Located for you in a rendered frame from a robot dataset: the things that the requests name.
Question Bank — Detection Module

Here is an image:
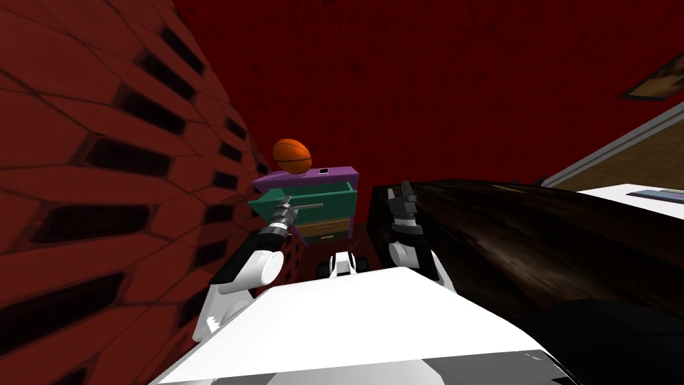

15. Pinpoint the white table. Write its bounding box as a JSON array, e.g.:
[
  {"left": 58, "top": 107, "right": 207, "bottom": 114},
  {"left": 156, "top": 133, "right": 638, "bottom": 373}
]
[{"left": 578, "top": 183, "right": 684, "bottom": 221}]

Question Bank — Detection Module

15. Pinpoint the orange basketball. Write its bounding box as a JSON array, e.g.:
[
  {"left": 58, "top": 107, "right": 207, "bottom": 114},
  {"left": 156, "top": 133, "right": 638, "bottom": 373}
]
[{"left": 273, "top": 138, "right": 313, "bottom": 175}]

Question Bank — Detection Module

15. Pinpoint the green drawer front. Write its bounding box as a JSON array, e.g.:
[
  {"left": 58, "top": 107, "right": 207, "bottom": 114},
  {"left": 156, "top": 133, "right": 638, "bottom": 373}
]
[{"left": 246, "top": 181, "right": 359, "bottom": 225}]

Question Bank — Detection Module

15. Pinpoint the dark wooden desk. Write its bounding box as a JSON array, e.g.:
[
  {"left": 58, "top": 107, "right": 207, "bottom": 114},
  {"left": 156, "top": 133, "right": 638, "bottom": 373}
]
[{"left": 365, "top": 178, "right": 684, "bottom": 328}]

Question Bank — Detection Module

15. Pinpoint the purple cabinet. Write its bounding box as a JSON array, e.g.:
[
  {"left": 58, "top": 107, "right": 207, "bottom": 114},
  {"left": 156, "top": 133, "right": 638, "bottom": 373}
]
[{"left": 250, "top": 165, "right": 361, "bottom": 247}]

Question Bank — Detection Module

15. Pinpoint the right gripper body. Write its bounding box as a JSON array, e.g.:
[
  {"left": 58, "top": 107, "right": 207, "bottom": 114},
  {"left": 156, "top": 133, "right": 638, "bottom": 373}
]
[{"left": 391, "top": 199, "right": 418, "bottom": 219}]

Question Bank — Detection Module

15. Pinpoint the brown drawer front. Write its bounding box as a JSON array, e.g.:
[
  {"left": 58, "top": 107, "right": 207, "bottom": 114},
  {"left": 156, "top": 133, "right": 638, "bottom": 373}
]
[{"left": 295, "top": 216, "right": 354, "bottom": 241}]

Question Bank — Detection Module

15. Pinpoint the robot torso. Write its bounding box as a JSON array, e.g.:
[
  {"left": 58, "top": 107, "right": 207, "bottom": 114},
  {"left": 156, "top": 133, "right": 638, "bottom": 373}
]
[{"left": 149, "top": 250, "right": 580, "bottom": 385}]

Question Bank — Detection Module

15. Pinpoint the dark framed wall picture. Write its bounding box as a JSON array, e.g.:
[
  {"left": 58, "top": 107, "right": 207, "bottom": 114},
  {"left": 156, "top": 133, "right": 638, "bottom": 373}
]
[{"left": 619, "top": 50, "right": 684, "bottom": 102}]

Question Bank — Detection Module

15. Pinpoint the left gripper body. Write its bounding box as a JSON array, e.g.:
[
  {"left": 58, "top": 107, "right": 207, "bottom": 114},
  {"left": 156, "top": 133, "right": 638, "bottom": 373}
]
[{"left": 271, "top": 203, "right": 299, "bottom": 225}]

